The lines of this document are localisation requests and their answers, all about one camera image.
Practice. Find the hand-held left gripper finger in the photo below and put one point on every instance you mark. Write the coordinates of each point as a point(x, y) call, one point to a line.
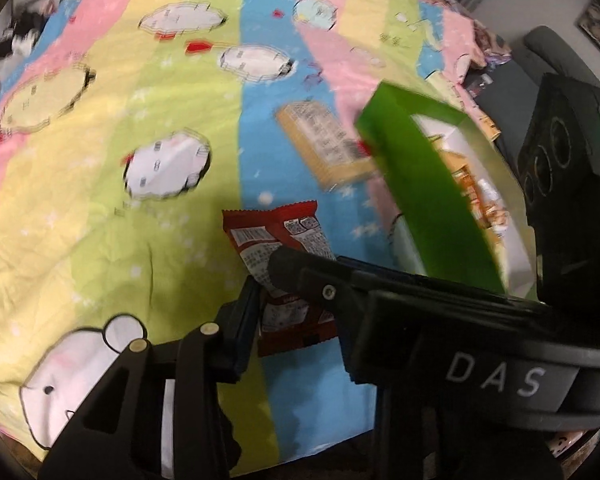
point(242, 330)

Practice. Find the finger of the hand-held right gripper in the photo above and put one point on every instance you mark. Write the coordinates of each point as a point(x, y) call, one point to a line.
point(310, 280)

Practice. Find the red white snack packet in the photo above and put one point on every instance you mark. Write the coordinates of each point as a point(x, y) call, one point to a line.
point(290, 230)

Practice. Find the green cardboard box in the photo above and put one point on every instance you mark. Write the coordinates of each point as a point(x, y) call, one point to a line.
point(420, 175)

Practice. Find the orange snack packet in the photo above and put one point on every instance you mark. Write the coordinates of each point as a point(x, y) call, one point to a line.
point(462, 172)

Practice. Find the clear cracker packet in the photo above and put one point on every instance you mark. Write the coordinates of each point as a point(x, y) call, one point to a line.
point(320, 140)

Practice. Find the striped cartoon printed blanket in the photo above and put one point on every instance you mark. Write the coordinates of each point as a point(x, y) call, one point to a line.
point(80, 210)

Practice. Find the dark clothes pile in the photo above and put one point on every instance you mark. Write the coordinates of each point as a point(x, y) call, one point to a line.
point(20, 40)

